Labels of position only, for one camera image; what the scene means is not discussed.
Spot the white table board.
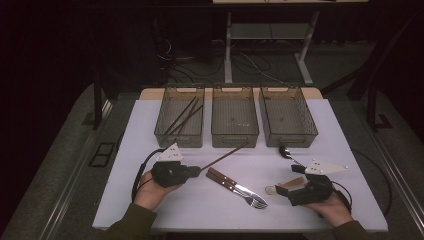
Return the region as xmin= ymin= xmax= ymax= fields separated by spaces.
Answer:
xmin=92 ymin=98 xmax=389 ymax=233

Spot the metal floor rail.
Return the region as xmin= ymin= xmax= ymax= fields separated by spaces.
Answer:
xmin=369 ymin=129 xmax=424 ymax=231
xmin=39 ymin=99 xmax=114 ymax=240

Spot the right hand-held gripper black cable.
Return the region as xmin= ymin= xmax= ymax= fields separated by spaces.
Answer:
xmin=331 ymin=149 xmax=394 ymax=218

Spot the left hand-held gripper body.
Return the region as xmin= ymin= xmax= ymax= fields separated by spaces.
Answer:
xmin=150 ymin=143 xmax=193 ymax=188

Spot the person's right hand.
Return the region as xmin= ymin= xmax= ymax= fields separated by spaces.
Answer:
xmin=302 ymin=189 xmax=355 ymax=228

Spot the left hand-held gripper black cable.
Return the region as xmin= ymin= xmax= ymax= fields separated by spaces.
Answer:
xmin=131 ymin=148 xmax=166 ymax=203

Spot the tangle of black cables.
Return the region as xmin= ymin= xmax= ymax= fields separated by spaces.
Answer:
xmin=154 ymin=16 xmax=284 ymax=86

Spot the black chopstick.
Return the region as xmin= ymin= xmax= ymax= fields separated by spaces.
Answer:
xmin=166 ymin=103 xmax=205 ymax=138
xmin=163 ymin=95 xmax=198 ymax=136

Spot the hand-held gripper black cable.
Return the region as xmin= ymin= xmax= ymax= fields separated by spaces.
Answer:
xmin=131 ymin=148 xmax=166 ymax=203
xmin=331 ymin=149 xmax=394 ymax=218

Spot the wooden-handled knife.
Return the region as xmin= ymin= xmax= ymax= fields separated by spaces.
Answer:
xmin=205 ymin=167 xmax=269 ymax=206

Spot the black metal stand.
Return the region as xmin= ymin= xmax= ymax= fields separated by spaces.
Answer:
xmin=321 ymin=13 xmax=424 ymax=133
xmin=92 ymin=74 xmax=116 ymax=131

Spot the transparent grey plastic bin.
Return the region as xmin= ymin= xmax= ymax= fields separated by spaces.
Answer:
xmin=210 ymin=85 xmax=260 ymax=149
xmin=153 ymin=85 xmax=206 ymax=149
xmin=258 ymin=85 xmax=319 ymax=149

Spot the metal spoon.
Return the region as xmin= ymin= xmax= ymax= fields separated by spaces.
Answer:
xmin=278 ymin=145 xmax=303 ymax=167

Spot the white cable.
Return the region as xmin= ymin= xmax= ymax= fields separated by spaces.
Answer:
xmin=239 ymin=53 xmax=286 ymax=85

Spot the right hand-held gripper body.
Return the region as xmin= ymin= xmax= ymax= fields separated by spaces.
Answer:
xmin=287 ymin=159 xmax=350 ymax=207

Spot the white metal desk frame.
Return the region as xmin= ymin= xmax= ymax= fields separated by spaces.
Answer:
xmin=212 ymin=0 xmax=370 ymax=86

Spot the person's left hand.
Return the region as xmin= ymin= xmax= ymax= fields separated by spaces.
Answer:
xmin=133 ymin=170 xmax=183 ymax=212

